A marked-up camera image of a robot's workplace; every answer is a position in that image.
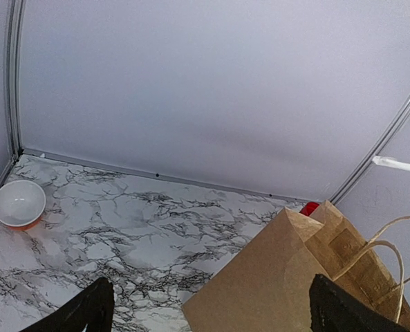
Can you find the left aluminium frame post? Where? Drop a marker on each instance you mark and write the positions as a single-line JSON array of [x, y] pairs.
[[14, 23]]

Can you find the aluminium frame post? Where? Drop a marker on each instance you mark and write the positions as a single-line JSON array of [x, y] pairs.
[[14, 23], [395, 125]]

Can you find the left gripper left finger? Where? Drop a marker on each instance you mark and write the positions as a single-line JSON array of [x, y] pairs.
[[90, 310]]

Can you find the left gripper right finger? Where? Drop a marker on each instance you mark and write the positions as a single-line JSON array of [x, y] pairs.
[[333, 309]]

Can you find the white stirrer right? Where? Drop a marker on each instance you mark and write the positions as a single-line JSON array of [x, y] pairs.
[[391, 163]]

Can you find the orange white bowl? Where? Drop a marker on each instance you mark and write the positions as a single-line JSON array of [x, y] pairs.
[[22, 203]]

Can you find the right aluminium frame post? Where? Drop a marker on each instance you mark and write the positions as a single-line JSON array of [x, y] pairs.
[[395, 125]]

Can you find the red cylindrical holder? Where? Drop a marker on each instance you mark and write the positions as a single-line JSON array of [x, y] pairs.
[[309, 208]]

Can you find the brown paper bag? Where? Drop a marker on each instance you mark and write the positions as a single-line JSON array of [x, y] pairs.
[[265, 287]]

